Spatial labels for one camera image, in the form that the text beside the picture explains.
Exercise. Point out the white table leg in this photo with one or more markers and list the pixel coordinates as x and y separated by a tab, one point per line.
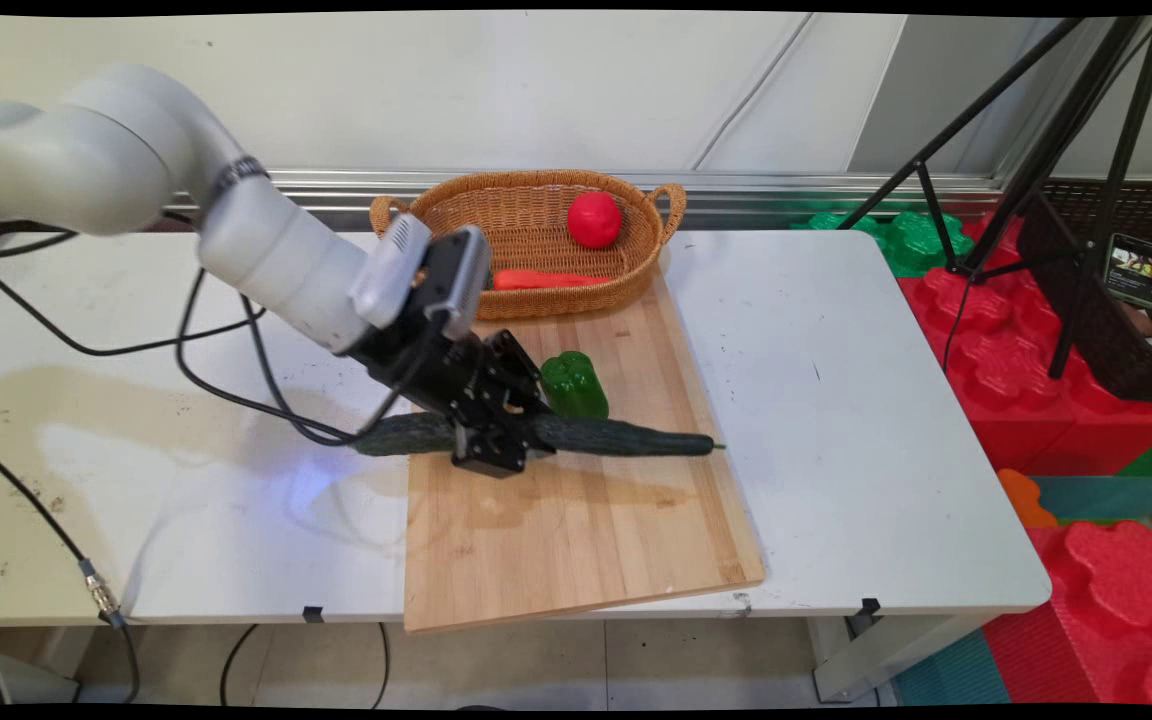
876	660

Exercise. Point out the black tripod stand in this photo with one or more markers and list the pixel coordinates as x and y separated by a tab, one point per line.
1036	160

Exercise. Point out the green plastic object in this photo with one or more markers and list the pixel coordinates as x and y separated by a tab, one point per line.
911	245

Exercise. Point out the small clear table clip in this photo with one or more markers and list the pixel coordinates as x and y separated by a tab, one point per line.
742	603

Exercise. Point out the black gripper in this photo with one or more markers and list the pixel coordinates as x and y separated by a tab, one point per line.
436	370

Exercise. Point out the wooden cutting board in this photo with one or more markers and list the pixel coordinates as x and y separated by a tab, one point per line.
556	540

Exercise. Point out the aluminium wall rail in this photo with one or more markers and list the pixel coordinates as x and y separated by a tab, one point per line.
786	185

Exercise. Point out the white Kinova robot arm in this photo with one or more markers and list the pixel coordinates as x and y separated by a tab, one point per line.
266	250

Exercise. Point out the orange toy carrot green leaves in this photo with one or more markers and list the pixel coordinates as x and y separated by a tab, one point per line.
546	280

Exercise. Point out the red foam block with knobs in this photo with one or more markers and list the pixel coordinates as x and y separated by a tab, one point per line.
1106	600

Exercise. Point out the green toy bell pepper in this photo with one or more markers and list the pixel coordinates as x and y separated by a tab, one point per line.
574	385

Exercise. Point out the black smartphone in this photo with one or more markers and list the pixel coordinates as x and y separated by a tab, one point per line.
1134	270

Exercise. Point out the large red foam block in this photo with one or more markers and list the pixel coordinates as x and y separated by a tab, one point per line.
1006	390

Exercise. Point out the red toy tomato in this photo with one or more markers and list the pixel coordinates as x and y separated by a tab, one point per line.
594	220

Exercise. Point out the dark green toy cucumber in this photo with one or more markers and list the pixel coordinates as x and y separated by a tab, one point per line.
616	438

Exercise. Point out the orange foam piece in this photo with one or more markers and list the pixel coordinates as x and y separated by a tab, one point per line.
1024	500

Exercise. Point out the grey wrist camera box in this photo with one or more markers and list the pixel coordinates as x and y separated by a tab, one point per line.
458	275

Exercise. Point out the dark brown wicker basket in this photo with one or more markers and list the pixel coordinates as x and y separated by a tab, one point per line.
1086	320

